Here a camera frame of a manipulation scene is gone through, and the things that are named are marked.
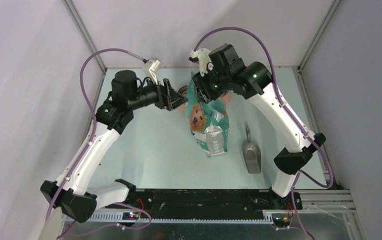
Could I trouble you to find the pink double bowl stand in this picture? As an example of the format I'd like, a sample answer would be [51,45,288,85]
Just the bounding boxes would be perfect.
[176,84,232,114]

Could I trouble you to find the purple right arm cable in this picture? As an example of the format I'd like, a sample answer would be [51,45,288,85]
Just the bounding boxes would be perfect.
[193,27,334,240]

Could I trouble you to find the steel bowl left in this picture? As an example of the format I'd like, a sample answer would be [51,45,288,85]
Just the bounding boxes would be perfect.
[177,85,189,102]

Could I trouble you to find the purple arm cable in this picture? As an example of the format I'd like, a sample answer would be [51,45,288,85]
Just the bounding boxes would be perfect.
[45,48,148,223]
[193,27,334,240]

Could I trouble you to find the metal food scoop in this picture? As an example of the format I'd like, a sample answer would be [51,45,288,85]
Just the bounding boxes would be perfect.
[242,125,261,174]

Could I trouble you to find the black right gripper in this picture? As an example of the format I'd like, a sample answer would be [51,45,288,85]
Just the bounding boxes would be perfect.
[192,64,231,104]

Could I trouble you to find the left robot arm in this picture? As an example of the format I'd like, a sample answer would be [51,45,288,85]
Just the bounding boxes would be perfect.
[41,70,188,223]

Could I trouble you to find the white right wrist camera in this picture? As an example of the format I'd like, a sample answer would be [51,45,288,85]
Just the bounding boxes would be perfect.
[189,48,214,77]

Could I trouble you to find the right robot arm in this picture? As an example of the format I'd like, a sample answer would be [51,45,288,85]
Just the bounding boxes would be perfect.
[189,44,326,209]

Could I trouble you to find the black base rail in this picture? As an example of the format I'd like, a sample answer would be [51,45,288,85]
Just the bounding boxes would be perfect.
[123,189,302,221]

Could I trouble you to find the green pet food bag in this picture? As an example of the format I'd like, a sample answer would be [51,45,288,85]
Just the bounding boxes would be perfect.
[185,79,229,158]

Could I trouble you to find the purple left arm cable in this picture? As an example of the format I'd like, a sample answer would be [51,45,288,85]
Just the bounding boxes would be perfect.
[45,48,148,223]

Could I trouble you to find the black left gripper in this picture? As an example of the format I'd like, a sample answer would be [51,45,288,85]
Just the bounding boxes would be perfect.
[128,73,188,111]

